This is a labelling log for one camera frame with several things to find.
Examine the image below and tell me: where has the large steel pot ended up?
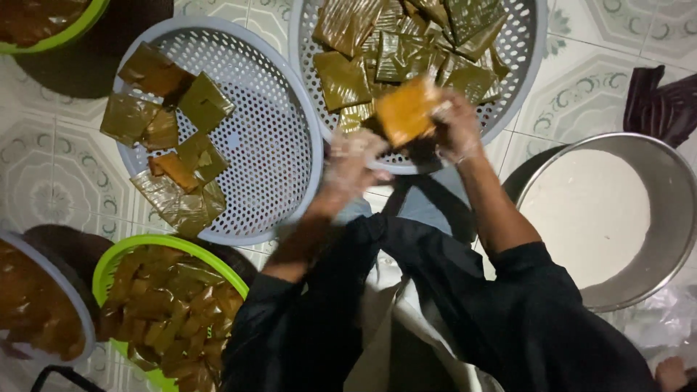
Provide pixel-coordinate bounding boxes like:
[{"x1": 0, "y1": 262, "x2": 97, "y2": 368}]
[{"x1": 514, "y1": 132, "x2": 697, "y2": 314}]

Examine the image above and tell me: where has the white perforated round basket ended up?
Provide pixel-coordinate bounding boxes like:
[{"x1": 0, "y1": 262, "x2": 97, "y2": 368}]
[
  {"x1": 111, "y1": 16, "x2": 325, "y2": 247},
  {"x1": 288, "y1": 0, "x2": 549, "y2": 175}
]

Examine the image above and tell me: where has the black handle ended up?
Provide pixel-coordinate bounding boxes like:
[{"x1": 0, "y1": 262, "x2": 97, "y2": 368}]
[{"x1": 30, "y1": 365, "x2": 107, "y2": 392}]

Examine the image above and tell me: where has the bare foot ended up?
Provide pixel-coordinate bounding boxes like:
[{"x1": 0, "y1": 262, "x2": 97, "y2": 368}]
[{"x1": 655, "y1": 356, "x2": 692, "y2": 392}]

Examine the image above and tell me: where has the person's beige apron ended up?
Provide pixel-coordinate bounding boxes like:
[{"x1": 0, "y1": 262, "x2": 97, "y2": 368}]
[{"x1": 343, "y1": 261, "x2": 505, "y2": 392}]

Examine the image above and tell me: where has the green plastic basket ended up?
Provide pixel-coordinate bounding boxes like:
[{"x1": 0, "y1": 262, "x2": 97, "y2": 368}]
[
  {"x1": 0, "y1": 0, "x2": 112, "y2": 56},
  {"x1": 91, "y1": 234, "x2": 250, "y2": 392}
]

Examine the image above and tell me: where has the person's right hand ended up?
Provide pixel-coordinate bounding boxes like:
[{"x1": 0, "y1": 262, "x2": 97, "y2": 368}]
[{"x1": 429, "y1": 90, "x2": 486, "y2": 165}]

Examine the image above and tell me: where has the heap of brown wrapped packets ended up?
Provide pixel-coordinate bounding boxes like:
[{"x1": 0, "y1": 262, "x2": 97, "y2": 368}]
[
  {"x1": 0, "y1": 0, "x2": 91, "y2": 48},
  {"x1": 0, "y1": 240, "x2": 87, "y2": 363},
  {"x1": 98, "y1": 245, "x2": 246, "y2": 392}
]

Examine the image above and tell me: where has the clear plastic sheet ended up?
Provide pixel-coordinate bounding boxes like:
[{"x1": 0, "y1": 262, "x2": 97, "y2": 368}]
[{"x1": 599, "y1": 269, "x2": 697, "y2": 363}]

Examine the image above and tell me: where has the person's black jacket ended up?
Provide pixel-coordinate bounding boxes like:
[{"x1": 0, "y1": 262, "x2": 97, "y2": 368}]
[{"x1": 220, "y1": 174, "x2": 661, "y2": 392}]

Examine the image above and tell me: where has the grey-rimmed plastic basket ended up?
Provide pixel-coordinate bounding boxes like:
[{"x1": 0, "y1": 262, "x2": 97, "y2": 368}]
[{"x1": 0, "y1": 229, "x2": 98, "y2": 367}]

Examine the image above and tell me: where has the group of olive wrapped packets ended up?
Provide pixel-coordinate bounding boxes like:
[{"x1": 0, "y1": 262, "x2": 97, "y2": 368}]
[{"x1": 99, "y1": 42, "x2": 236, "y2": 237}]

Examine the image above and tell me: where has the pile of green leaf-wrapped packets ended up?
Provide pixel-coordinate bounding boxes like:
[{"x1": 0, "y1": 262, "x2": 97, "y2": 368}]
[{"x1": 311, "y1": 0, "x2": 513, "y2": 135}]

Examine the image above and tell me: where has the orange plastic-wrapped food packet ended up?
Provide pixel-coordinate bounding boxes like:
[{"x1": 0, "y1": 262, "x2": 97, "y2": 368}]
[{"x1": 375, "y1": 76, "x2": 448, "y2": 149}]

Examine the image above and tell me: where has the dark maroon cloth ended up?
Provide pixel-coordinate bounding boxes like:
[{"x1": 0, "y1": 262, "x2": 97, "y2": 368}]
[{"x1": 623, "y1": 65, "x2": 697, "y2": 149}]

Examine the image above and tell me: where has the person's left hand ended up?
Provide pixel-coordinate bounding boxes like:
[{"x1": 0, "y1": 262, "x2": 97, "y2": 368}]
[{"x1": 318, "y1": 130, "x2": 395, "y2": 203}]

